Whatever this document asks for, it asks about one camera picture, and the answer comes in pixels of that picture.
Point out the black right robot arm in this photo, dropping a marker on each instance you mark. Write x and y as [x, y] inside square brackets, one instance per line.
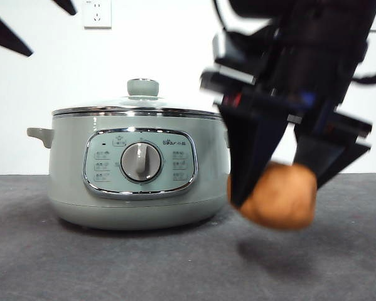
[316, 37]

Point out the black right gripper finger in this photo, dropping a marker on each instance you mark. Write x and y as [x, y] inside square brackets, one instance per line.
[325, 156]
[250, 150]

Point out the glass lid with green knob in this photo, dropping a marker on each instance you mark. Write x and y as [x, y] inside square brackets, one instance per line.
[142, 88]

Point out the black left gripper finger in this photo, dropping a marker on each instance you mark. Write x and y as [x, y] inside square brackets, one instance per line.
[66, 6]
[5, 34]

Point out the brown potato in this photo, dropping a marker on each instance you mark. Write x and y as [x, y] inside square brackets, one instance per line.
[282, 200]

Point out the pale green electric pot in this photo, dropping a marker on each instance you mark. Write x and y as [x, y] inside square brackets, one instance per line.
[68, 156]

